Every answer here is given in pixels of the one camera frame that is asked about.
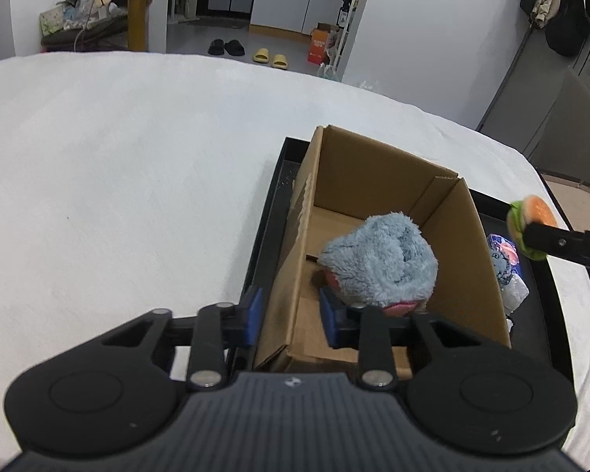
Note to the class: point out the flat brown cardboard carton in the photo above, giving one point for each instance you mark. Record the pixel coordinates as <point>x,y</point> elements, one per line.
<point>580,196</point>

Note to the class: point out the clutter pile under table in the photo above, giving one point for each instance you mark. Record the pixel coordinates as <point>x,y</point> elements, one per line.
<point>83,14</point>

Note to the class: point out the black plastic tray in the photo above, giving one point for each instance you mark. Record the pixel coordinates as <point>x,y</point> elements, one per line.
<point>531,344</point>

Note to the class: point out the brown cardboard box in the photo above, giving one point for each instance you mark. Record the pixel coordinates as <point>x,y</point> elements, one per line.
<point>373,177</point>

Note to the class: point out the yellow round table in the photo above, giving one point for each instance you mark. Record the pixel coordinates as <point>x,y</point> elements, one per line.
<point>138,10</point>

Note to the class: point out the black spray bottle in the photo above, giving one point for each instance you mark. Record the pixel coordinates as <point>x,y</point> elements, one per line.
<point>345,12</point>

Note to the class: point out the yellow slipper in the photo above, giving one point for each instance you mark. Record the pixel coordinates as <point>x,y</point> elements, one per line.
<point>261,55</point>
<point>280,61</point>

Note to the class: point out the burger plush toy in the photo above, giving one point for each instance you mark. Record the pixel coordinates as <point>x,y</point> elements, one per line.
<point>533,209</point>

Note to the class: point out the black hanging bag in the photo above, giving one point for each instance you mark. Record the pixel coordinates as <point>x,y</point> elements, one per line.
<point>568,24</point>

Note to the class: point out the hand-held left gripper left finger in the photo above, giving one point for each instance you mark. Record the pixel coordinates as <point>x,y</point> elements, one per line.
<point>252,318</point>

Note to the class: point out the grey-blue fluffy plush toy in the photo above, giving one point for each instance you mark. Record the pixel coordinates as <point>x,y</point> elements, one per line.
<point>378,255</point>

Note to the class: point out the white shelf rack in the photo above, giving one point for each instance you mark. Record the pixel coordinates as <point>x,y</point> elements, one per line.
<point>346,34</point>

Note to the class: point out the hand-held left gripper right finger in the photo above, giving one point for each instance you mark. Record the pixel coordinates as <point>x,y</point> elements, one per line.
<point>330,323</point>

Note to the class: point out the orange cardboard box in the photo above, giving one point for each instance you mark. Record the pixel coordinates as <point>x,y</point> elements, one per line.
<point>319,44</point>

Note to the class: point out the white plastic bag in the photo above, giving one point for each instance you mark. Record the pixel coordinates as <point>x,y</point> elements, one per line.
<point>515,295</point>

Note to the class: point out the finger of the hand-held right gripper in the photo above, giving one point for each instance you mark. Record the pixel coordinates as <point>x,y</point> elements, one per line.
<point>560,243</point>

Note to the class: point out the green item in bag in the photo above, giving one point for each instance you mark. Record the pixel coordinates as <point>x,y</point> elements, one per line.
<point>329,73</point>

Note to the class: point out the black slipper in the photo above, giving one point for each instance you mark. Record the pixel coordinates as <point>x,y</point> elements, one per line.
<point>235,47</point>
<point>217,47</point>

